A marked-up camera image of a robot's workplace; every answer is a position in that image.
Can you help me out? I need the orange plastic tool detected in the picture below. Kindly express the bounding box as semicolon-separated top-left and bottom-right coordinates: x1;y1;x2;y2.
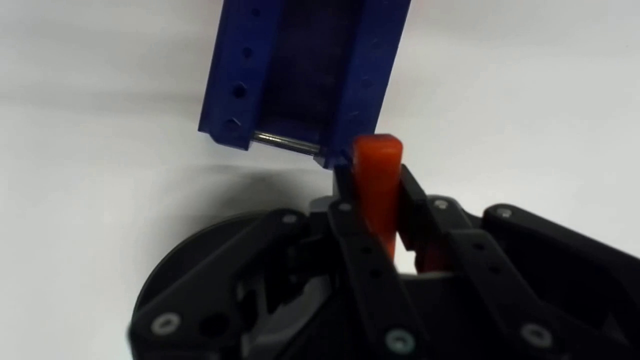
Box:
350;133;451;275

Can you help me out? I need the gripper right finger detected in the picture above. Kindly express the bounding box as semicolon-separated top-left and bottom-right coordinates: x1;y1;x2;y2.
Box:
397;164;640;360

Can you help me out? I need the blue perforated metal channel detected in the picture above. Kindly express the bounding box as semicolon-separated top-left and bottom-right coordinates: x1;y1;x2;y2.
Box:
198;0;412;170

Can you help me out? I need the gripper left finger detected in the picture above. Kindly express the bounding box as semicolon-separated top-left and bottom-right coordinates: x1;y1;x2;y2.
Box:
128;164;427;360

